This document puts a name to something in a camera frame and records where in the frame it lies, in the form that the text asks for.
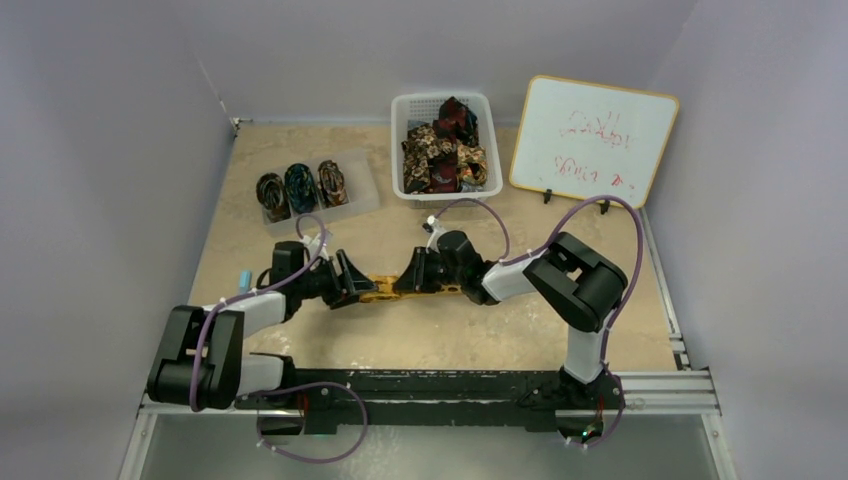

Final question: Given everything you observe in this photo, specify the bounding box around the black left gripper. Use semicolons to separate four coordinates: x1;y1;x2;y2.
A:
294;250;376;309

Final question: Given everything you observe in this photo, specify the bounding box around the yellow insect-print tie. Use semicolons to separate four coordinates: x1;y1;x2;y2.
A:
358;275;461;303

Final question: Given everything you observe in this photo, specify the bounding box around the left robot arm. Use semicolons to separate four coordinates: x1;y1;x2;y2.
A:
146;239;378;411

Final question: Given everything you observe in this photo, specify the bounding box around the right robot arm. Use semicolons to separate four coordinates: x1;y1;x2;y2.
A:
392;230;628;407

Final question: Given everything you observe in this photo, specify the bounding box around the clear plastic organizer tray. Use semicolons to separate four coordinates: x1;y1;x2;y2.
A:
260;148;380;236

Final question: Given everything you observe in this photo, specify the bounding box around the rolled pink brown tie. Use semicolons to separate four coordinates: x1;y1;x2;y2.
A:
318;160;349;207

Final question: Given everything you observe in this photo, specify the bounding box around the rolled blue green tie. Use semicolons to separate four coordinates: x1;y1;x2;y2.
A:
283;163;318;214

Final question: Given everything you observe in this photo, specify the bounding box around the white plastic basket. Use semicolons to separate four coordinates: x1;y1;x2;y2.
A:
391;91;504;209

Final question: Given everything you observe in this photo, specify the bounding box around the brown floral tie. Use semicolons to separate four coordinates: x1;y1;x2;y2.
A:
401;124;489;194

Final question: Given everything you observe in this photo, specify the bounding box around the rolled dark striped tie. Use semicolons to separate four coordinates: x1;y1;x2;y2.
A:
255;172;291;223

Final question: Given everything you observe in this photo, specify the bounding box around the dark red tie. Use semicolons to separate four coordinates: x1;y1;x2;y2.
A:
428;97;487;193

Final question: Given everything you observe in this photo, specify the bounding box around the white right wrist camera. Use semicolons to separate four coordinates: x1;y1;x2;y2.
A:
422;215;447;252

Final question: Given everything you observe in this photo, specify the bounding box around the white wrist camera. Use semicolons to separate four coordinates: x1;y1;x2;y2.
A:
300;231;332;261
422;215;447;252

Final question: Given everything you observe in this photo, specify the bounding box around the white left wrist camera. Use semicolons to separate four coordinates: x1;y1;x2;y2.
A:
300;231;332;261

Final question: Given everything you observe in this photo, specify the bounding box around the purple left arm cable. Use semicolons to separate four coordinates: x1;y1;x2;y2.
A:
190;213;331;413

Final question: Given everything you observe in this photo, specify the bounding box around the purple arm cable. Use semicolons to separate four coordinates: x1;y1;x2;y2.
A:
190;213;331;413
430;195;645;372

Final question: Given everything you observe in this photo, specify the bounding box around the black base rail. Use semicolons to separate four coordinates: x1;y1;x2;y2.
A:
235;368;623;437

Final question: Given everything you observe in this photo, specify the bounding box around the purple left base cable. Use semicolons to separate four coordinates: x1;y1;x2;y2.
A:
256;382;370;464

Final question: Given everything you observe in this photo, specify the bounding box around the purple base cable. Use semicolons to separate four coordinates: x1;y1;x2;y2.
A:
564;374;631;450
256;382;370;464

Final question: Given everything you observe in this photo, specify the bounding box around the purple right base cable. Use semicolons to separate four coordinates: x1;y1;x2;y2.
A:
564;374;631;450

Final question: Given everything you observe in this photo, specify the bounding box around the whiteboard with yellow frame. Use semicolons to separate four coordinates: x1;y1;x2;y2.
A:
509;75;680;209

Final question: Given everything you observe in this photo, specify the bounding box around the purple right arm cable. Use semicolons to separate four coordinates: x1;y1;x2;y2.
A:
430;195;645;372

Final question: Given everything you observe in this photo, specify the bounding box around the aluminium frame rail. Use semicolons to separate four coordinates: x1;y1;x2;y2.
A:
622;211;723;417

